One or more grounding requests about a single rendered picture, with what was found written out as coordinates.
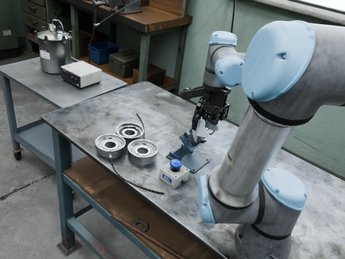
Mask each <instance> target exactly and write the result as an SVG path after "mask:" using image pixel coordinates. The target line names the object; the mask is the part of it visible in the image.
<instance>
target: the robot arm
mask: <svg viewBox="0 0 345 259"><path fill-rule="evenodd" d="M236 43H237V37H236V36H235V35H234V34H233V33H230V32H226V31H215V32H213V33H212V36H211V39H210V42H209V48H208V54H207V59H206V65H205V70H204V75H203V85H202V86H199V87H194V88H191V87H190V88H186V89H184V90H183V91H182V92H180V94H181V97H182V99H191V98H195V97H201V96H203V97H201V98H200V99H199V100H200V101H199V102H198V103H197V106H196V109H195V113H194V115H193V119H192V127H191V128H192V132H193V137H194V141H195V142H197V139H198V136H199V137H203V138H208V137H209V133H208V131H207V130H206V129H205V128H208V130H213V131H218V130H219V127H218V125H217V124H216V123H217V121H219V120H221V121H222V120H224V118H227V114H228V110H229V106H230V104H229V103H226V99H227V95H228V94H229V93H231V88H228V87H226V86H229V87H235V86H237V85H240V84H242V88H243V91H244V93H245V94H246V98H247V101H248V103H249V106H248V108H247V110H246V113H245V115H244V117H243V119H242V121H241V124H240V126H239V128H238V130H237V132H236V135H235V137H234V139H233V141H232V143H231V146H230V148H229V150H228V152H227V154H226V156H225V159H224V161H223V163H222V164H220V165H218V166H216V167H215V168H214V169H213V170H212V172H211V174H210V175H208V174H205V175H200V176H199V179H198V204H199V213H200V217H201V219H202V221H203V222H205V223H214V224H238V227H237V229H236V232H235V243H236V245H237V248H238V249H239V251H240V252H241V253H242V254H243V255H244V256H245V257H246V258H247V259H288V256H289V254H290V252H291V233H292V231H293V228H294V226H295V224H296V222H297V220H298V218H299V216H300V214H301V211H302V210H303V209H304V207H305V202H306V200H307V197H308V192H307V190H306V187H305V185H304V184H303V183H302V181H301V180H300V179H299V178H297V177H296V176H294V175H293V174H291V173H290V172H288V171H285V170H283V169H279V168H269V169H268V167H269V165H270V164H271V162H272V161H273V159H274V158H275V156H276V155H277V153H278V152H279V150H280V149H281V147H282V145H283V144H284V142H285V141H286V139H287V138H288V136H289V135H290V133H291V132H292V130H293V128H294V127H296V126H301V125H304V124H306V123H308V122H309V121H310V120H311V119H312V118H313V116H314V115H315V114H316V112H317V111H318V109H319V108H320V107H321V106H323V105H330V106H345V27H341V26H331V25H322V24H312V23H307V22H304V21H290V22H288V21H274V22H271V23H268V24H266V25H265V26H263V27H262V28H261V29H260V30H259V31H258V32H257V33H256V34H255V36H254V37H253V39H252V41H251V43H250V45H249V47H248V49H247V51H246V53H238V52H236V50H235V48H236V46H237V44H236ZM227 108H228V109H227ZM226 110H227V113H226ZM201 117H202V119H201Z"/></svg>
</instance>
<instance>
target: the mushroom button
mask: <svg viewBox="0 0 345 259"><path fill-rule="evenodd" d="M170 166H171V167H173V168H174V169H178V168H180V167H181V166H182V162H181V161H180V160H179V159H172V160H171V161H170Z"/></svg>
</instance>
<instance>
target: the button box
mask: <svg viewBox="0 0 345 259"><path fill-rule="evenodd" d="M189 172H190V169H188V168H186V167H185V166H183V165H182V166H181V167H180V168H178V169H174V168H173V167H171V166H170V162H169V163H168V164H166V165H164V166H163V167H161V168H160V173H159V179H160V180H161V181H163V182H164V183H166V184H167V185H169V186H170V187H171V188H173V189H176V188H177V187H179V186H180V185H181V184H185V182H186V181H187V180H188V177H189Z"/></svg>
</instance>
